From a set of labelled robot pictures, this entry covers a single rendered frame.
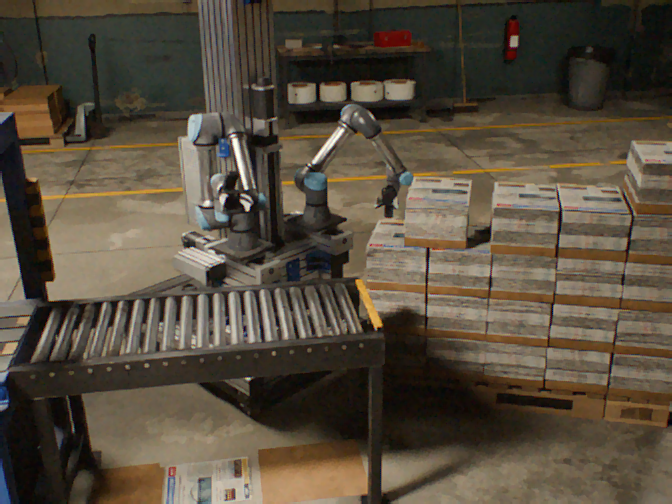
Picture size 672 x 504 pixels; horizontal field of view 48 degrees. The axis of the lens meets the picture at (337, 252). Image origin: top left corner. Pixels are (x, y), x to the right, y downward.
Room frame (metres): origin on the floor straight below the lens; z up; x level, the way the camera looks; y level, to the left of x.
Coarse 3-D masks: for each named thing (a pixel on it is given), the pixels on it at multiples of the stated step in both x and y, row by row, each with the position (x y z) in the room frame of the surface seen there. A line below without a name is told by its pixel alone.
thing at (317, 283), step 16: (208, 288) 2.89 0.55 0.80; (224, 288) 2.89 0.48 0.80; (240, 288) 2.89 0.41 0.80; (256, 288) 2.89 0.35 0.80; (272, 288) 2.89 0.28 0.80; (288, 288) 2.90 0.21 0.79; (304, 288) 2.91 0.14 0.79; (352, 288) 2.94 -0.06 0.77; (48, 304) 2.77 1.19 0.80; (64, 304) 2.77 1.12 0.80; (80, 304) 2.77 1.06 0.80; (96, 304) 2.78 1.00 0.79; (256, 304) 2.88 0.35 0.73; (272, 304) 2.89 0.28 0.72; (288, 304) 2.90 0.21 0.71; (352, 304) 2.94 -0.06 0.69; (64, 320) 2.76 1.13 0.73; (80, 320) 2.77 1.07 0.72; (96, 320) 2.78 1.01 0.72; (112, 320) 2.79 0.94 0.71; (128, 320) 2.80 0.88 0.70; (144, 320) 2.81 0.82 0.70; (160, 320) 2.82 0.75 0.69; (176, 320) 2.83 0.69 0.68
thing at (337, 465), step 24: (264, 456) 2.79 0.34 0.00; (288, 456) 2.79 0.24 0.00; (312, 456) 2.78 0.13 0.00; (336, 456) 2.78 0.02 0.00; (360, 456) 2.78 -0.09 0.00; (264, 480) 2.63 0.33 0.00; (288, 480) 2.62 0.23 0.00; (312, 480) 2.62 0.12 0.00; (336, 480) 2.62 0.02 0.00; (360, 480) 2.62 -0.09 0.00
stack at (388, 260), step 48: (384, 240) 3.34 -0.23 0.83; (480, 240) 3.32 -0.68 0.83; (480, 288) 3.16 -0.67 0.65; (528, 288) 3.12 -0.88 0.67; (576, 288) 3.07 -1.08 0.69; (528, 336) 3.11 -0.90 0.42; (576, 336) 3.06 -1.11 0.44; (384, 384) 3.25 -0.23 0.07; (432, 384) 3.20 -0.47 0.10; (480, 384) 3.17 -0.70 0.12
